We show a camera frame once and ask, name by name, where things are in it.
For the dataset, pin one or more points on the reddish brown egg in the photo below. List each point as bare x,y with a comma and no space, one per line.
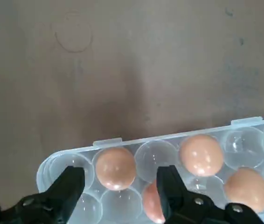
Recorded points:
151,205

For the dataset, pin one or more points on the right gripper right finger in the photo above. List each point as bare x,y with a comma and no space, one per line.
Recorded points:
178,205

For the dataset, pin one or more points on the transparent twelve-slot egg tray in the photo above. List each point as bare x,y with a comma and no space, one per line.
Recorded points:
157,151

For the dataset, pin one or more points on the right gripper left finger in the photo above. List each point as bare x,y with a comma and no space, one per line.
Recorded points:
43,207

